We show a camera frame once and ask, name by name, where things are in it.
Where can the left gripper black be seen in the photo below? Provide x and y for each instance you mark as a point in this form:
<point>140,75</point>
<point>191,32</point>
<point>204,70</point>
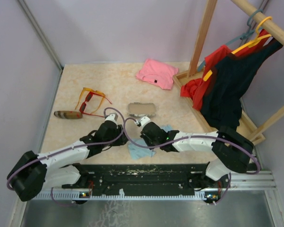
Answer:
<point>120,142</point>

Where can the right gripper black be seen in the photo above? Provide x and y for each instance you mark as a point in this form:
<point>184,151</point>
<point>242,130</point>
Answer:
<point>146,137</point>

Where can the light blue cloth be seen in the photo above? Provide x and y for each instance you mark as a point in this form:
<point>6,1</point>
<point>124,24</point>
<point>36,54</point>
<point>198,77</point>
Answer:
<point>138,152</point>
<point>166,128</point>

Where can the map print glasses case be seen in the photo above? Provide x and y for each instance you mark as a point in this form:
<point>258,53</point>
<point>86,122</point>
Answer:
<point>137,109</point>

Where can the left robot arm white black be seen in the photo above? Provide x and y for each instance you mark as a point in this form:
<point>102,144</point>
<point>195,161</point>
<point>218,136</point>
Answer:
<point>36,172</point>

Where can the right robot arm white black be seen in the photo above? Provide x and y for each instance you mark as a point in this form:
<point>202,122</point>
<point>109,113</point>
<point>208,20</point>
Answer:
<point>231,148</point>

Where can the red sunglasses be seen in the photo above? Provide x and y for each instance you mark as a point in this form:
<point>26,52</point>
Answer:
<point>92,104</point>

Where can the orange sunglasses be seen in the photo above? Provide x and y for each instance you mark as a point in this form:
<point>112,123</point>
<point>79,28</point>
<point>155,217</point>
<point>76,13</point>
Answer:
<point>81,106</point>

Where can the brown striped glasses case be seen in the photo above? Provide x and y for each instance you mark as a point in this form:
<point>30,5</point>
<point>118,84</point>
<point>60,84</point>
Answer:
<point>68,115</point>

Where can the red shirt hanging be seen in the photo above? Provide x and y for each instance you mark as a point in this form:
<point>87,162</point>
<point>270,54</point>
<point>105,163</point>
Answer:
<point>196,88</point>

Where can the folded pink shirt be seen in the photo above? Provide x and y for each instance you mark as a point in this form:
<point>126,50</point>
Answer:
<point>157,73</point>

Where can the dark navy shirt hanging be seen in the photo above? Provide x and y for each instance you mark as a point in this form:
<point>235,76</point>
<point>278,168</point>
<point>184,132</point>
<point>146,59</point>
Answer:
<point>231,79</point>

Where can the teal hanger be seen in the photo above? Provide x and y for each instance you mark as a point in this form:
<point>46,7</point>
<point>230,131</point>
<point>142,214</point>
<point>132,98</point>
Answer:
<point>243,36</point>

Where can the yellow hanger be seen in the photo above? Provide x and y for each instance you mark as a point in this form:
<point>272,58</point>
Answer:
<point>253,40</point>

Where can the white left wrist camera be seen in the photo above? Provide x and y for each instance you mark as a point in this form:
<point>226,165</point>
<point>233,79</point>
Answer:
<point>112,117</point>

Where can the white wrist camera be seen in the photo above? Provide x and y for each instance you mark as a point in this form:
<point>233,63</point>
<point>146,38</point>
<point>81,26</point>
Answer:
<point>143,121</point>
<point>112,117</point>

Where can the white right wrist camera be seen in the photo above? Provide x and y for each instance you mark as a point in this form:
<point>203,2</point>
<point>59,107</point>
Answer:
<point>143,121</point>

